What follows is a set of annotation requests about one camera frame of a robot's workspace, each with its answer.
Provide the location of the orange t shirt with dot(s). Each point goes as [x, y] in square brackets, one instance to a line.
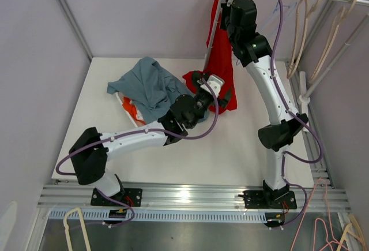
[133, 112]

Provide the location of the blue grey t shirt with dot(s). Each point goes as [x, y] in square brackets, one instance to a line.
[150, 87]

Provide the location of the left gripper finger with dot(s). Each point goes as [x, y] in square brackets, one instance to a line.
[198, 77]
[226, 98]

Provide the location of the red t shirt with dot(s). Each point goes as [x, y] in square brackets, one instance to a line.
[220, 61]

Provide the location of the aluminium mounting rail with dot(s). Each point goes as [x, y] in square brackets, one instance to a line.
[188, 203]

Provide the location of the cream hanger on floor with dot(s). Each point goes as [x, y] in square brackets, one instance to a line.
[352, 236]

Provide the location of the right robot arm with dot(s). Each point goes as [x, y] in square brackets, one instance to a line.
[238, 19]

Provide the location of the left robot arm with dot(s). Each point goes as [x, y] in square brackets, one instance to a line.
[92, 150]

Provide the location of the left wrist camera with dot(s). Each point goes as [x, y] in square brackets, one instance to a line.
[213, 85]

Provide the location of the metal clothes rack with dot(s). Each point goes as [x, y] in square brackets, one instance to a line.
[306, 88]

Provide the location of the wooden hanger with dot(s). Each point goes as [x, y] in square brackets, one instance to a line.
[302, 14]
[340, 16]

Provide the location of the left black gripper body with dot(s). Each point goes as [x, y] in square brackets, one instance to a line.
[202, 102]

